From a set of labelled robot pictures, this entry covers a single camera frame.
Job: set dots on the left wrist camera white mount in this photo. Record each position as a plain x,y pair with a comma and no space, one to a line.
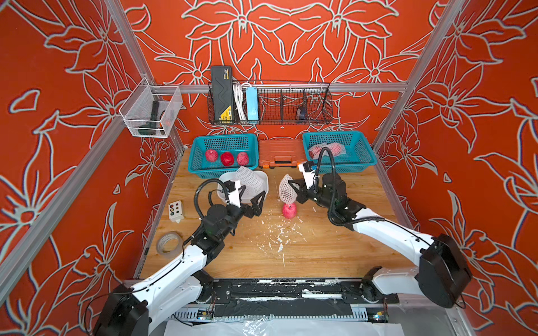
233,188

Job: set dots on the small dark blue object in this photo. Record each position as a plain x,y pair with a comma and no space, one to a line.
301,114

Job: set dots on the clear tape roll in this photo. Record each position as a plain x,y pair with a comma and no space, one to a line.
170,245

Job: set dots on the dark green tool handle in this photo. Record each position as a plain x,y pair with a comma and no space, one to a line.
150,127

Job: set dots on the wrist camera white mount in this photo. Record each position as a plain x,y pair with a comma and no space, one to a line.
233,188
309,172

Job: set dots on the black wire wall basket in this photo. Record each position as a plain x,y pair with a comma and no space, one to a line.
278,103

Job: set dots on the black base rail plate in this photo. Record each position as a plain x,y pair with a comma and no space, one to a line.
232,300

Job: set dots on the light blue flat box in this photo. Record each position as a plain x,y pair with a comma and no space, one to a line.
251,94

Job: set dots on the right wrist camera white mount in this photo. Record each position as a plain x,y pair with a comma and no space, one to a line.
309,172

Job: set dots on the teal basket with netted apples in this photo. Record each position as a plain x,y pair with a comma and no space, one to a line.
357,156

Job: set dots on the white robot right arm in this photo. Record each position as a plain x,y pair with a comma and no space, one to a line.
439,270

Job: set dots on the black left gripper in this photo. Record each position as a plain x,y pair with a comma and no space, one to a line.
254,210

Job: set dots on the white foam net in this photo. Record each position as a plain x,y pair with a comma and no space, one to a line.
286,193
250,178

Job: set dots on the white plastic tray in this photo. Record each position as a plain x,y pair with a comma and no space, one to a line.
256,189

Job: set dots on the white button control box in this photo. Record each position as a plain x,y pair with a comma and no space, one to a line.
175,211

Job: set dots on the black box with yellow label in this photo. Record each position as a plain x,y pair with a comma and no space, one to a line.
222,93

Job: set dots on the teal empty basket left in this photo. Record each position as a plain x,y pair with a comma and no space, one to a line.
231,143

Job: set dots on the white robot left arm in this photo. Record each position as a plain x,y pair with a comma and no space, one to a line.
139,309

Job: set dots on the orange plastic tool case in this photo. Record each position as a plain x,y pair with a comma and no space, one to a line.
281,153

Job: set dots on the clear acrylic wall box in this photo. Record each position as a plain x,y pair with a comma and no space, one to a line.
137,108

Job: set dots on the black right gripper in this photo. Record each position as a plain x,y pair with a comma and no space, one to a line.
302,192

